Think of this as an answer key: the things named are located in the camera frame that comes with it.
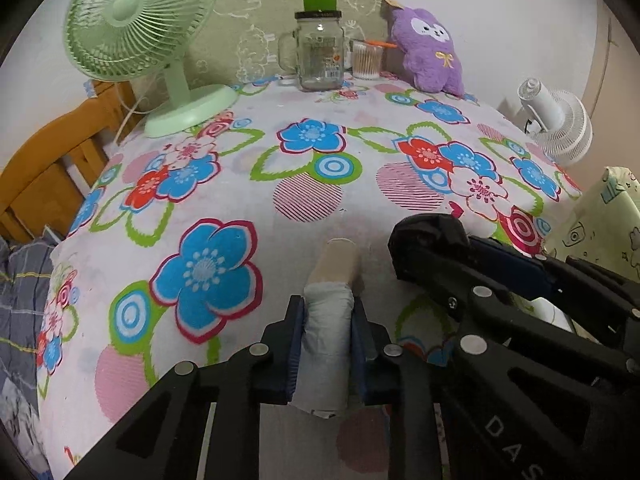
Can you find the grey plaid bedding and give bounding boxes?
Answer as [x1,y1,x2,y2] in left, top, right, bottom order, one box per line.
[0,237,58,381]

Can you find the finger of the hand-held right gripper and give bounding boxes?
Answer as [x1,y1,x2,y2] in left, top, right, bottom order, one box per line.
[389,214,640,421]
[467,236,640,321]

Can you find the white fan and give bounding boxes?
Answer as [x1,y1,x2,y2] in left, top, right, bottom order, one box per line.
[517,77,593,167]

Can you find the wooden chair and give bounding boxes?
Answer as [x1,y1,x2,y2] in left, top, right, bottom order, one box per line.
[0,80,136,246]

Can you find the beige door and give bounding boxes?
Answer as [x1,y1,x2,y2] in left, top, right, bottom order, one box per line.
[582,0,640,196]

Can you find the green patterned board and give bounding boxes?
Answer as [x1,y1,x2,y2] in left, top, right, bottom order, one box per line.
[192,0,393,86]

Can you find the yellow-green patterned storage box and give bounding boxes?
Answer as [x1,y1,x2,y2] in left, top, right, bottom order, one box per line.
[544,166,640,273]

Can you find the floral printed blanket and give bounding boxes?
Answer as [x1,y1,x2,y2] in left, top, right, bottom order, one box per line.
[37,72,583,480]

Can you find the white fan cable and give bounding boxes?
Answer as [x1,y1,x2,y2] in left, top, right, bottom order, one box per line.
[114,77,166,148]

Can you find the white folded towel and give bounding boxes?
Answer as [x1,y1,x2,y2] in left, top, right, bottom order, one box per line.
[530,297,576,333]

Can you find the cotton swab jar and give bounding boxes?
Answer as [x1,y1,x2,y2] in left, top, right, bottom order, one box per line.
[350,37,398,81]

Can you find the cardboard tube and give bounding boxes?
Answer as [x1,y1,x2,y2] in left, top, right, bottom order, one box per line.
[297,237,362,417]

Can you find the glass jar mug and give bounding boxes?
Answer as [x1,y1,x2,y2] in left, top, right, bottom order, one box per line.
[277,10,346,92]

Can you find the green desk fan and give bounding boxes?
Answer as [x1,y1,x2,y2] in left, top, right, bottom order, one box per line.
[64,0,238,138]

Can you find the purple bunny plush toy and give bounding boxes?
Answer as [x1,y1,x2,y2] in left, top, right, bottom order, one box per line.
[382,0,466,97]

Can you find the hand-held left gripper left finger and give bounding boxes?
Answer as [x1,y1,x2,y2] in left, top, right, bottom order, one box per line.
[65,296,303,480]

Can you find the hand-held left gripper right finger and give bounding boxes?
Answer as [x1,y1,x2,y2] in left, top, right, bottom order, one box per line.
[352,296,451,480]

